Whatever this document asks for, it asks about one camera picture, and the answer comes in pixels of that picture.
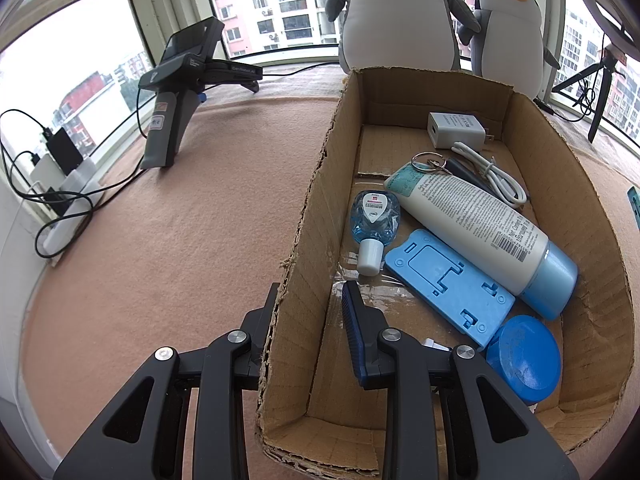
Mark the patterned small pouch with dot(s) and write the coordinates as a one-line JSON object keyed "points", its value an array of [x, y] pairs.
{"points": [[435, 345]]}

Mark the white power strip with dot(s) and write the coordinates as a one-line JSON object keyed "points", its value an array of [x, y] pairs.
{"points": [[57, 237]]}

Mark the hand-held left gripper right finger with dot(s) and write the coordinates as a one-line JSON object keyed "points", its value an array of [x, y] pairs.
{"points": [[351, 330]]}

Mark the blue round tin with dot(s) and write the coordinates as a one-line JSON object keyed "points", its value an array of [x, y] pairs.
{"points": [[525, 360]]}

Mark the blue hand sanitizer bottle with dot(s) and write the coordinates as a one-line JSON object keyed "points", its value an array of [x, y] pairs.
{"points": [[375, 215]]}

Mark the white USB wall charger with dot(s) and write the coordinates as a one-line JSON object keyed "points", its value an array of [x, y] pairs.
{"points": [[455, 130]]}

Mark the blue plastic phone stand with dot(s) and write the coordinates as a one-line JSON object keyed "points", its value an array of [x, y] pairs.
{"points": [[425, 260]]}

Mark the small penguin plush toy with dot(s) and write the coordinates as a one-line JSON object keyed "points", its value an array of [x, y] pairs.
{"points": [[510, 45]]}

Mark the black tripod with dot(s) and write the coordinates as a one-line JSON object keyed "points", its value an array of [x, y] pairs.
{"points": [[611, 60]]}

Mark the large penguin plush toy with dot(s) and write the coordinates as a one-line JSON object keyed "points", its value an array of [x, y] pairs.
{"points": [[395, 20]]}

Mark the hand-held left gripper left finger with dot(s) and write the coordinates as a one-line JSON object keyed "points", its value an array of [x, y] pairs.
{"points": [[250, 345]]}

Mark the white lotion tube blue cap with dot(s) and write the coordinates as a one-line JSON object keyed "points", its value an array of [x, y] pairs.
{"points": [[475, 220]]}

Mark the white power adapter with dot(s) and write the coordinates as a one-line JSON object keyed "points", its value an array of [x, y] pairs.
{"points": [[45, 170]]}

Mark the black power adapter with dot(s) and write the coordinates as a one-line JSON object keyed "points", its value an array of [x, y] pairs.
{"points": [[65, 152]]}

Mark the brown cardboard box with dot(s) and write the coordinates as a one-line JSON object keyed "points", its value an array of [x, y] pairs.
{"points": [[385, 145]]}

